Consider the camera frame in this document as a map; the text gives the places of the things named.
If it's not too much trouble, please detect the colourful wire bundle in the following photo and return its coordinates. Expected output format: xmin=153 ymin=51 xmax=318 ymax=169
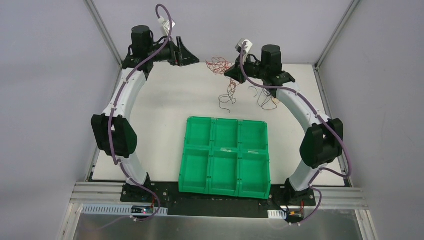
xmin=217 ymin=77 xmax=282 ymax=115

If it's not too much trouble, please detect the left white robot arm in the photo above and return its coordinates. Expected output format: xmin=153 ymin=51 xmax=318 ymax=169
xmin=90 ymin=25 xmax=200 ymax=203

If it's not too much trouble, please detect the green six-compartment tray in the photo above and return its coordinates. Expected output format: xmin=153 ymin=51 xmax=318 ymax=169
xmin=178 ymin=116 xmax=272 ymax=199

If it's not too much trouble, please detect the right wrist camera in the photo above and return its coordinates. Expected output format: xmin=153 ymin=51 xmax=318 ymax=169
xmin=235 ymin=38 xmax=253 ymax=55

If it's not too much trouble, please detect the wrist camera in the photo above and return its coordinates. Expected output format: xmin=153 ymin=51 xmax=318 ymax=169
xmin=157 ymin=16 xmax=176 ymax=32
xmin=235 ymin=38 xmax=253 ymax=55

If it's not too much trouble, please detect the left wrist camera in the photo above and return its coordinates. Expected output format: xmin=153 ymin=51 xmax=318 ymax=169
xmin=157 ymin=16 xmax=176 ymax=32

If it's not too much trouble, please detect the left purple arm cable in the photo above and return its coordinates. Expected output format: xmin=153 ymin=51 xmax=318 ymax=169
xmin=107 ymin=3 xmax=162 ymax=223

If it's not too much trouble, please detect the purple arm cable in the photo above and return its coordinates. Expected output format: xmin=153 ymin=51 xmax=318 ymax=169
xmin=239 ymin=43 xmax=353 ymax=227
xmin=107 ymin=3 xmax=162 ymax=223

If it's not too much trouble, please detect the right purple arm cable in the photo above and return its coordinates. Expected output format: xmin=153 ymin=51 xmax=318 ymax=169
xmin=239 ymin=43 xmax=353 ymax=227

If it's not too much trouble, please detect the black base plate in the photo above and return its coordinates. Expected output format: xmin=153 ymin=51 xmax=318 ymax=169
xmin=119 ymin=181 xmax=317 ymax=219

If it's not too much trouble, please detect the right white cable duct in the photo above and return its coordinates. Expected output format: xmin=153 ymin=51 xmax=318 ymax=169
xmin=267 ymin=209 xmax=287 ymax=220

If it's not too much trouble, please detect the white cable duct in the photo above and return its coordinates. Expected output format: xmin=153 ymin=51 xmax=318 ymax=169
xmin=81 ymin=204 xmax=157 ymax=217
xmin=267 ymin=209 xmax=287 ymax=220

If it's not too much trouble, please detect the aluminium frame rail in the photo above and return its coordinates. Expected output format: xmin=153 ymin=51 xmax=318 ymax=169
xmin=70 ymin=182 xmax=369 ymax=210

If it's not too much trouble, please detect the left white cable duct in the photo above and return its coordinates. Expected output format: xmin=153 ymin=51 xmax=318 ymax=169
xmin=81 ymin=204 xmax=157 ymax=217

